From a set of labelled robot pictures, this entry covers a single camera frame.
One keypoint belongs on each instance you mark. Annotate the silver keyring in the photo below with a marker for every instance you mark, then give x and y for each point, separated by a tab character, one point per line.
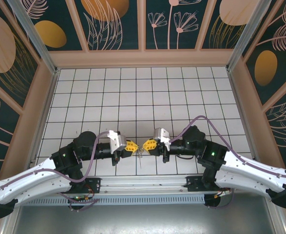
140	147

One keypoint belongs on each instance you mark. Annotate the clear plastic zip bag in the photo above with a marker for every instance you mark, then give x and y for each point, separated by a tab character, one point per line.
140	154

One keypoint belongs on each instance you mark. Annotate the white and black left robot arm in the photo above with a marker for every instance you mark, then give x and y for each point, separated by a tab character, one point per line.
30	182

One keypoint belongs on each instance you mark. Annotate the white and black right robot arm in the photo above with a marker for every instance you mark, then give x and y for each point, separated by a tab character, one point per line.
250	170

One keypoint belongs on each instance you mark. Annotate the small circuit board with LED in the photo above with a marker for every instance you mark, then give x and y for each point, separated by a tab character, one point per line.
77	198

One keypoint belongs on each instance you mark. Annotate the grey metal sheet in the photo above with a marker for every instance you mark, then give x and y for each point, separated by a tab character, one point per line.
142	219

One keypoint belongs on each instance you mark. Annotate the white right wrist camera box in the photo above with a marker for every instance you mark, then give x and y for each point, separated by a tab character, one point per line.
161	135

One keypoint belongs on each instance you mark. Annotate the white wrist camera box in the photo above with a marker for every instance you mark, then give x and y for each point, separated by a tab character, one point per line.
116	141
161	135

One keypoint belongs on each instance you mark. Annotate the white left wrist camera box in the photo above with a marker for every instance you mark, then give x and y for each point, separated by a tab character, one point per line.
116	141

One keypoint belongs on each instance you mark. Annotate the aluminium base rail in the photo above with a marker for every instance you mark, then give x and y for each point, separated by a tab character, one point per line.
142	184

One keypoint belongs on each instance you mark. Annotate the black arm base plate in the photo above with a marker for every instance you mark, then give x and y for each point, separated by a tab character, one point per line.
94	184
194	184

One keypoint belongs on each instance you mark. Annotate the aluminium table edge rail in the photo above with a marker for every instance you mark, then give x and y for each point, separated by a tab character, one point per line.
51	90
237	97

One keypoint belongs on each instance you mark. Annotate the aluminium frame post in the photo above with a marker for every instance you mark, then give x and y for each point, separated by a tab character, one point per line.
34	39
252	36

